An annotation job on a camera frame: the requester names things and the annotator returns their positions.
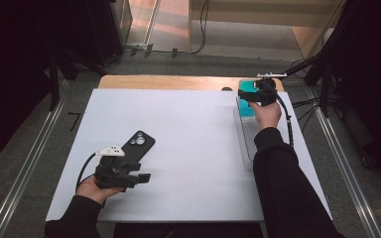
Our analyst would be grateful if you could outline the light wooden shelf unit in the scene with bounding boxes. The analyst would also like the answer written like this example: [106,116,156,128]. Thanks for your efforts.
[188,0,345,61]

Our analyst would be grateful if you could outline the left hand-held gripper black cable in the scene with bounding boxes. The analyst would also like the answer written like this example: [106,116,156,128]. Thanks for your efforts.
[75,152,99,191]

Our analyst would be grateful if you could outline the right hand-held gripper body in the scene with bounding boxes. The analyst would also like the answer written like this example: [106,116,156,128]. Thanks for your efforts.
[254,71,289,107]

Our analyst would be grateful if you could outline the black metal stand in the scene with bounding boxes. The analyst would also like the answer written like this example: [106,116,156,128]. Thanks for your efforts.
[275,41,333,119]
[47,48,108,112]

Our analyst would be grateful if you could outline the person's left hand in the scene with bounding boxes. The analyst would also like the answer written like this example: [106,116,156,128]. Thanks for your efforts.
[75,176,125,205]

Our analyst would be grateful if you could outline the bundle of black floor cables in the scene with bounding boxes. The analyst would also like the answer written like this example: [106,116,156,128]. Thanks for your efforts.
[292,96,323,132]

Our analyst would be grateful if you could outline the metal floor rail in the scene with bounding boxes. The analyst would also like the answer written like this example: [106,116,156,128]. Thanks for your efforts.
[0,98,66,238]
[306,86,381,238]

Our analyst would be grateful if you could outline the clear plastic slotted rack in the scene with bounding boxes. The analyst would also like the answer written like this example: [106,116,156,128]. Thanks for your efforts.
[232,95,262,172]

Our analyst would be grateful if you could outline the black curtain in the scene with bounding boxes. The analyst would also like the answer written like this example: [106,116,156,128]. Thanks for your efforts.
[0,0,127,168]
[323,0,381,178]

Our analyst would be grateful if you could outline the person's right hand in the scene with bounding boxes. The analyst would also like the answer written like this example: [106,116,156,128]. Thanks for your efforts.
[248,99,283,130]

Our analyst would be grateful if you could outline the blue phone case pink rim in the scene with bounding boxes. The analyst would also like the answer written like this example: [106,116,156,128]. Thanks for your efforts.
[237,78,262,119]

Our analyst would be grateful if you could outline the hand-held gripper black cable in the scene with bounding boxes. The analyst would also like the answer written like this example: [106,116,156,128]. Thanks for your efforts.
[75,152,99,191]
[267,81,295,148]

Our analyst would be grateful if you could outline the right hand-held gripper black cable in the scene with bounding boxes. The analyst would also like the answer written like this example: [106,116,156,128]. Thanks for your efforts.
[267,81,295,148]

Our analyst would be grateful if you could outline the black phone case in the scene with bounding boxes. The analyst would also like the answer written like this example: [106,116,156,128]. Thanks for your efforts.
[120,130,157,165]

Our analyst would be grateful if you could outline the white board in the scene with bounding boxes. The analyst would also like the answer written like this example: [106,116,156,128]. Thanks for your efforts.
[45,88,332,223]

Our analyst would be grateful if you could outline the wooden table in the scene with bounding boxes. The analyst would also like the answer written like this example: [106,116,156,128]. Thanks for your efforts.
[97,74,285,93]

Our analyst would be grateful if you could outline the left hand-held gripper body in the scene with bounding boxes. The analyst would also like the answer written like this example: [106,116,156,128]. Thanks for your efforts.
[94,145,141,191]

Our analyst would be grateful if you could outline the black hanging cable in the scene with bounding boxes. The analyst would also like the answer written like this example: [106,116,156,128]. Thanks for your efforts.
[190,0,210,56]

